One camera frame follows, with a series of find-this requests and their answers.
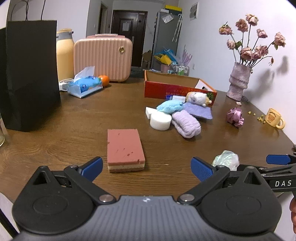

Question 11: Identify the translucent plastic bag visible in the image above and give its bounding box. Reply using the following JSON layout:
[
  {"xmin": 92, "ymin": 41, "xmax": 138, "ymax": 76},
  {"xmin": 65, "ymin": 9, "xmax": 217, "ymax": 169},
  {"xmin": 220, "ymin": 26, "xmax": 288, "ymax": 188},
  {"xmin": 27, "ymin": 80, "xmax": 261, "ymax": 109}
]
[{"xmin": 212, "ymin": 150, "xmax": 240, "ymax": 171}]

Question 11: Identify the pink layered sponge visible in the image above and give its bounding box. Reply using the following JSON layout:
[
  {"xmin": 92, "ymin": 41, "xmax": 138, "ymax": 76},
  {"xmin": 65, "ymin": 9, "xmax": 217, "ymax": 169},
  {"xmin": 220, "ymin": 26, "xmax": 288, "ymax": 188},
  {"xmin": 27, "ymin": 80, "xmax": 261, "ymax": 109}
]
[{"xmin": 107, "ymin": 129, "xmax": 145, "ymax": 173}]

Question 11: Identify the lilac fuzzy sock roll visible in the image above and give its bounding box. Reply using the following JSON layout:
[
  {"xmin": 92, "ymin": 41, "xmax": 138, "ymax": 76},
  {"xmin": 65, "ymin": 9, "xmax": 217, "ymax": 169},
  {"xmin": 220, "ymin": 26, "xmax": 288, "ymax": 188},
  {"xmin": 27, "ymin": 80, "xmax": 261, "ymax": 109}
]
[{"xmin": 171, "ymin": 110, "xmax": 201, "ymax": 138}]

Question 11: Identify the purple knitted pouch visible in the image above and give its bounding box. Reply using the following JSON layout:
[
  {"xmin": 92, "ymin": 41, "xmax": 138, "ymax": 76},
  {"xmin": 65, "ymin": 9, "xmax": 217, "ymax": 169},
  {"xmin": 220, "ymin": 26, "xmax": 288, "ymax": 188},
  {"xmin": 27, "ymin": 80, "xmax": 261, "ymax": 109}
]
[{"xmin": 183, "ymin": 102, "xmax": 213, "ymax": 120}]

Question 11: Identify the pink satin fabric bundle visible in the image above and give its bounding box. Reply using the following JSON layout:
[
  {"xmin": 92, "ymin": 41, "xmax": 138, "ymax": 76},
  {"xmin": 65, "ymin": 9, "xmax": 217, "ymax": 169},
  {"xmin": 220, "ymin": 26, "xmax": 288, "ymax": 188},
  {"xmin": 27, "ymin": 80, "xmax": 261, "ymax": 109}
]
[{"xmin": 226, "ymin": 108, "xmax": 244, "ymax": 128}]

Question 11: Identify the white round foam sponge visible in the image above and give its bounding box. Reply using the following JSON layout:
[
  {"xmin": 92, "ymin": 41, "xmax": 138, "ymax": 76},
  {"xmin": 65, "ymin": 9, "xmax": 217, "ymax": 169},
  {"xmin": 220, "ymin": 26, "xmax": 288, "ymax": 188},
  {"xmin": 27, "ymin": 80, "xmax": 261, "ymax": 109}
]
[{"xmin": 145, "ymin": 107, "xmax": 172, "ymax": 131}]

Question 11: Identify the light blue plush toy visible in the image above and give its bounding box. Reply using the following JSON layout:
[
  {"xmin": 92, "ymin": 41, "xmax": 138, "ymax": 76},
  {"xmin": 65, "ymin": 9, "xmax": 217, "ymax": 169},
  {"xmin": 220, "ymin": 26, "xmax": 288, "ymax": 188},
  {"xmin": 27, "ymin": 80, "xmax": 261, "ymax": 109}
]
[{"xmin": 157, "ymin": 100, "xmax": 184, "ymax": 114}]

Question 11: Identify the white hamster plush toy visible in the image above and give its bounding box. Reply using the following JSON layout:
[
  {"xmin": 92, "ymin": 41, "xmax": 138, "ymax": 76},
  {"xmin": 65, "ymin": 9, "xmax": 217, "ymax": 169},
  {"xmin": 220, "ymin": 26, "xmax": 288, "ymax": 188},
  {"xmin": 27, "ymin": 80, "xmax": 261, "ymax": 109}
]
[{"xmin": 185, "ymin": 92, "xmax": 212, "ymax": 107}]

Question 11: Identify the red cardboard box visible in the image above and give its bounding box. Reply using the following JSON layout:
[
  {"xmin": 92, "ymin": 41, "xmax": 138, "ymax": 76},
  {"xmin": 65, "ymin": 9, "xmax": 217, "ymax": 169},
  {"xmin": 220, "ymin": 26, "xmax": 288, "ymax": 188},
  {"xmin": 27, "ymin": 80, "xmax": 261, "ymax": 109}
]
[{"xmin": 144, "ymin": 70, "xmax": 217, "ymax": 106}]

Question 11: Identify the yellow bear mug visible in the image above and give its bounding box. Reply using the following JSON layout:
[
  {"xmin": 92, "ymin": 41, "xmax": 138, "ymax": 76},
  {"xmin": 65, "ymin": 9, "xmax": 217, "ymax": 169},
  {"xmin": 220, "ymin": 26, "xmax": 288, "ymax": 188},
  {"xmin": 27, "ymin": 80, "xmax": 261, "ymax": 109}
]
[{"xmin": 265, "ymin": 108, "xmax": 285, "ymax": 130}]

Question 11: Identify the blue tissue pack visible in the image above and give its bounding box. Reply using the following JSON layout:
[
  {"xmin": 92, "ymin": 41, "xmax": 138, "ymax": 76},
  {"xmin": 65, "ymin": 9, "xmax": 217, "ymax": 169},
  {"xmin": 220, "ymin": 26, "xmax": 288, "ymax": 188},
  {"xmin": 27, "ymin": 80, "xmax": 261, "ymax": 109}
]
[{"xmin": 67, "ymin": 66, "xmax": 103, "ymax": 99}]

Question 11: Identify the pink ridged vase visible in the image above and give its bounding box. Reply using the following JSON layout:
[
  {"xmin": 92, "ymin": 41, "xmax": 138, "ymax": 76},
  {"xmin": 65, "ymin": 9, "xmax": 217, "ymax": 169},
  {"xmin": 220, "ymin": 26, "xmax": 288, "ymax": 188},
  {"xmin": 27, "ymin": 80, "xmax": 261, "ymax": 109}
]
[{"xmin": 226, "ymin": 62, "xmax": 252, "ymax": 101}]

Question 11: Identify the orange fruit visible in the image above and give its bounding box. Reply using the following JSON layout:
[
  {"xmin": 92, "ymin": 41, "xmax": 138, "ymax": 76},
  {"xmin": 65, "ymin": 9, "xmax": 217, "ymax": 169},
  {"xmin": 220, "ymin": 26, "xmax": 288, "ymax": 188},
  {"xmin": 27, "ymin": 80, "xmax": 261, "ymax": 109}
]
[{"xmin": 98, "ymin": 75, "xmax": 109, "ymax": 87}]

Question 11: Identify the black paper bag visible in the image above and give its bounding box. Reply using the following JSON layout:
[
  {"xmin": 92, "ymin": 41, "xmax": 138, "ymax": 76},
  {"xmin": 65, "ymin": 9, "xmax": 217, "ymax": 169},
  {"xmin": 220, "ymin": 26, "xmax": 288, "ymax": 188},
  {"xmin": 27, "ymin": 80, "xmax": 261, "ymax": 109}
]
[{"xmin": 1, "ymin": 20, "xmax": 61, "ymax": 132}]

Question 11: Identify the metal utility cart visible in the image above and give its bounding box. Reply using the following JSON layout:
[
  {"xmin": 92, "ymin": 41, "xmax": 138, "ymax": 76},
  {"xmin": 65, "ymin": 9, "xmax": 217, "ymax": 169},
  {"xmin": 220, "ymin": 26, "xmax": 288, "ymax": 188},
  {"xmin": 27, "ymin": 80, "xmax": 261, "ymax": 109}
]
[{"xmin": 169, "ymin": 64, "xmax": 190, "ymax": 76}]

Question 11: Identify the dried pink roses bouquet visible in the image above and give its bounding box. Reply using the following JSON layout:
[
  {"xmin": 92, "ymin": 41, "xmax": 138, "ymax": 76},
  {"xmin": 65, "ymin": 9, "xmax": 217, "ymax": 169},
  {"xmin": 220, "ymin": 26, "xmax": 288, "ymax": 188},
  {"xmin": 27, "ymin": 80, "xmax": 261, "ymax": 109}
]
[{"xmin": 218, "ymin": 14, "xmax": 286, "ymax": 69}]

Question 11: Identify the purple coral decoration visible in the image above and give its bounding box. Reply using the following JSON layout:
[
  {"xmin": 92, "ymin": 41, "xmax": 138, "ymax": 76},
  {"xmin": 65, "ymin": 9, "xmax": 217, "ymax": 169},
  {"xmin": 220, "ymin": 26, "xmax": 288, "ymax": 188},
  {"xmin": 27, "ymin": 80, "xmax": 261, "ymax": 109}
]
[{"xmin": 181, "ymin": 46, "xmax": 192, "ymax": 66}]

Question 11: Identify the pink ribbed suitcase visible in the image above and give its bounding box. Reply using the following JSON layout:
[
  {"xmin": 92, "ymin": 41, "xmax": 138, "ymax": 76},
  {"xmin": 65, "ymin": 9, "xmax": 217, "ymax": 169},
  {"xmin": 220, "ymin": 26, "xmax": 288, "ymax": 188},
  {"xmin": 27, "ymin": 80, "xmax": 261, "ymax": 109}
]
[{"xmin": 74, "ymin": 34, "xmax": 133, "ymax": 82}]

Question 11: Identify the yellow thermos bottle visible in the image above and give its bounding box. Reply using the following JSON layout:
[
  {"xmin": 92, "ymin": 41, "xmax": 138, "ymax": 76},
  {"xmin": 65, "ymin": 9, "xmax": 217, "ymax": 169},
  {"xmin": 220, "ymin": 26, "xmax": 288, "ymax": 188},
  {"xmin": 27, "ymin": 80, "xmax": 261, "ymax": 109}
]
[{"xmin": 56, "ymin": 28, "xmax": 74, "ymax": 82}]

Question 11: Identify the grey refrigerator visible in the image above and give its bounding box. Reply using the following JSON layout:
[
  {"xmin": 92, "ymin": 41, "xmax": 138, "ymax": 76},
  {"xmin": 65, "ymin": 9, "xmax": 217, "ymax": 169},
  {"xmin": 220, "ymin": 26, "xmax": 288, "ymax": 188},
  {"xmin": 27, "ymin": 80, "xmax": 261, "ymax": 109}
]
[{"xmin": 151, "ymin": 9, "xmax": 182, "ymax": 70}]

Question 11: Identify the dark wooden door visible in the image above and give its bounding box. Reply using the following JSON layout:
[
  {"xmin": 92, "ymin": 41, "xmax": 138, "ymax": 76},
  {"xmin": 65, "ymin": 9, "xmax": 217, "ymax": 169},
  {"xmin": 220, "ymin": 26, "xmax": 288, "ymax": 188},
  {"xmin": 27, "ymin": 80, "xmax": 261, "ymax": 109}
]
[{"xmin": 111, "ymin": 10, "xmax": 147, "ymax": 67}]

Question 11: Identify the yellow box on refrigerator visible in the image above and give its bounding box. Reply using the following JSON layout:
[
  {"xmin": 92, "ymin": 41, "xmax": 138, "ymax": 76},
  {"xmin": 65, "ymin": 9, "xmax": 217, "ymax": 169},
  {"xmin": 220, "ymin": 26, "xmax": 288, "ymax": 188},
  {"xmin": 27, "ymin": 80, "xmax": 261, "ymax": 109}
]
[{"xmin": 165, "ymin": 4, "xmax": 182, "ymax": 12}]

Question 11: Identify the white charger with cable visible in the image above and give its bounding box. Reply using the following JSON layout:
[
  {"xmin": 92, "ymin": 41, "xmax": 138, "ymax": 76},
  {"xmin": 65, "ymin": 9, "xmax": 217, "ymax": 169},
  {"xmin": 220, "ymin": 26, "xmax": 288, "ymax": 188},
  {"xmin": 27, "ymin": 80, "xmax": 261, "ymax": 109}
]
[{"xmin": 59, "ymin": 78, "xmax": 74, "ymax": 91}]

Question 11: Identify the white wall panel box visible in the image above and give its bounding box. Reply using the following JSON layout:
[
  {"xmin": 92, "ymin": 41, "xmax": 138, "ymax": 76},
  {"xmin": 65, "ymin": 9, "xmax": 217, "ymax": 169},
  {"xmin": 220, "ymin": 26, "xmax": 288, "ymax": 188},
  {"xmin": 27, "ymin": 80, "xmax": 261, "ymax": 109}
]
[{"xmin": 189, "ymin": 2, "xmax": 199, "ymax": 21}]

